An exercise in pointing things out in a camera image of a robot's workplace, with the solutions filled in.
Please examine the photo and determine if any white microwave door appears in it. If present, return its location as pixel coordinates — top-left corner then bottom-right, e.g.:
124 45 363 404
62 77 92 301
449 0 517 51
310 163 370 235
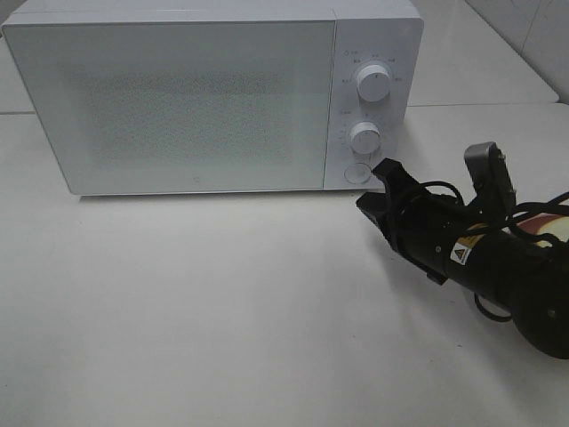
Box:
4 21 334 196

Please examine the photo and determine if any white microwave knob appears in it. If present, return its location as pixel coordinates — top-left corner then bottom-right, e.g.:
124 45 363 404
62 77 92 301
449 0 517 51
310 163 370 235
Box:
356 62 391 102
349 122 381 155

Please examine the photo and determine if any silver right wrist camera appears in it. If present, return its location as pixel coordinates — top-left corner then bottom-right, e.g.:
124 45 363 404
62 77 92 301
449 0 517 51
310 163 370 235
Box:
464 141 516 217

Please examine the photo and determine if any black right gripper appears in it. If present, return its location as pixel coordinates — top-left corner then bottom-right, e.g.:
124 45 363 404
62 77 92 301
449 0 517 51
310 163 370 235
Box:
356 158 477 285

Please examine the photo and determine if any lower white microwave knob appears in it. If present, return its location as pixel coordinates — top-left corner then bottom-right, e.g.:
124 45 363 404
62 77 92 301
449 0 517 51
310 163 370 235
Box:
349 122 381 155

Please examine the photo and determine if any round microwave door button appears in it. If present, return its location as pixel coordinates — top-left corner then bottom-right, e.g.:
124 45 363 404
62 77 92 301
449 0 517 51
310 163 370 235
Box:
344 163 372 184

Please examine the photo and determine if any upper white microwave knob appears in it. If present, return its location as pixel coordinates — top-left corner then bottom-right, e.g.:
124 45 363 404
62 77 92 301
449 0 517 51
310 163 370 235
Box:
356 62 391 102

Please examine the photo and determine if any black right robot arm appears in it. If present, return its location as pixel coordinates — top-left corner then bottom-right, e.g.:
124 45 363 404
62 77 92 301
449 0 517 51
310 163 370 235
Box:
357 158 568 359

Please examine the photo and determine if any white microwave oven body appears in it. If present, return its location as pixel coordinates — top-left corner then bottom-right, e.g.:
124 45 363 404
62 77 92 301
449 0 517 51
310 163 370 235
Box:
1 1 424 194

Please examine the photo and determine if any pink round plate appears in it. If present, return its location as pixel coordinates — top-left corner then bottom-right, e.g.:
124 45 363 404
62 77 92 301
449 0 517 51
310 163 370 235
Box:
517 212 569 246

